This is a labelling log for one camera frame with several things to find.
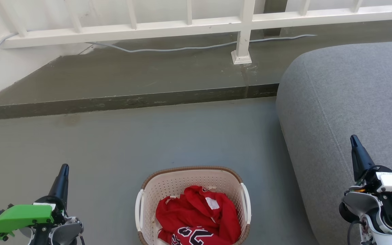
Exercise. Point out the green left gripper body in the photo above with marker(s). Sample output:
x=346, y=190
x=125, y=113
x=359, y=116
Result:
x=22, y=216

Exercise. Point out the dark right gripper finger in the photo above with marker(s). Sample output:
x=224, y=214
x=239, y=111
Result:
x=359, y=160

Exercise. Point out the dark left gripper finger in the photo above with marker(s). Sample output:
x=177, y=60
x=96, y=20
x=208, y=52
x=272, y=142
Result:
x=61, y=183

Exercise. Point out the plain red garment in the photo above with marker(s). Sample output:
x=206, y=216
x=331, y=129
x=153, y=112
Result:
x=196, y=207

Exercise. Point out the red jersey with numerals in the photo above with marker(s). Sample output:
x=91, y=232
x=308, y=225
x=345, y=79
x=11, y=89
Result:
x=196, y=236

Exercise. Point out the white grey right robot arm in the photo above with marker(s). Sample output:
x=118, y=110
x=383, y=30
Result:
x=362, y=202

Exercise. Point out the grey fabric sofa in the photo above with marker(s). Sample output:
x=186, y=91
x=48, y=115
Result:
x=352, y=102

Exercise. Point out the cream perforated laundry basket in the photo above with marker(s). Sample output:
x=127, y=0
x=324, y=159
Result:
x=175, y=180

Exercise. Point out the raised grey concrete ledge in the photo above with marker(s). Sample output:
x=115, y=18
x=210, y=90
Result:
x=148, y=78

